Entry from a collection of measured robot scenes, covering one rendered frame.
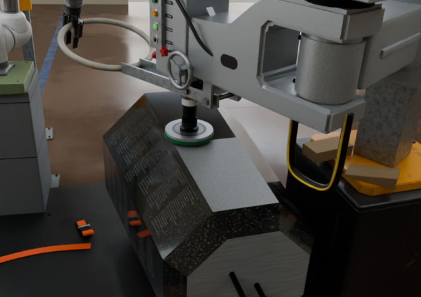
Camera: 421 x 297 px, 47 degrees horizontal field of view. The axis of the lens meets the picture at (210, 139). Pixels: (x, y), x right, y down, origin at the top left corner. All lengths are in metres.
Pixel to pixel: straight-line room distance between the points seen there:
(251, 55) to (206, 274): 0.76
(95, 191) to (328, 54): 2.18
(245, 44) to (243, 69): 0.09
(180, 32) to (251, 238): 0.80
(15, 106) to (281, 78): 1.63
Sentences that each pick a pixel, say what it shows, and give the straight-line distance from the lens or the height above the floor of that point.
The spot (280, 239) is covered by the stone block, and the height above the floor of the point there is 0.72.
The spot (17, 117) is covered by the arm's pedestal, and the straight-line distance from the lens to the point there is 2.85.
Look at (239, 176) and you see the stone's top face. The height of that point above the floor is 0.82.
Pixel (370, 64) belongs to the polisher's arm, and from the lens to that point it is 1.60.
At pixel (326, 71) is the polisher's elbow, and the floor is 1.35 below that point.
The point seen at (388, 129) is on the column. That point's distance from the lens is 2.15.
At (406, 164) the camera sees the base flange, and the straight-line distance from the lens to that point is 2.26.
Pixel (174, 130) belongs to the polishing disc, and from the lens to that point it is 2.12.
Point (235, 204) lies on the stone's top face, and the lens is 1.72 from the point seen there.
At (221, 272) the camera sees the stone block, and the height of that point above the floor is 0.62.
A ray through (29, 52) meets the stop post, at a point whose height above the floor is 0.69.
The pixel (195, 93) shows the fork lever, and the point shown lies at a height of 1.08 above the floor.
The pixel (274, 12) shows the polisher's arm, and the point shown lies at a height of 1.48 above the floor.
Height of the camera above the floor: 1.80
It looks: 27 degrees down
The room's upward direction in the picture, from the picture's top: 3 degrees clockwise
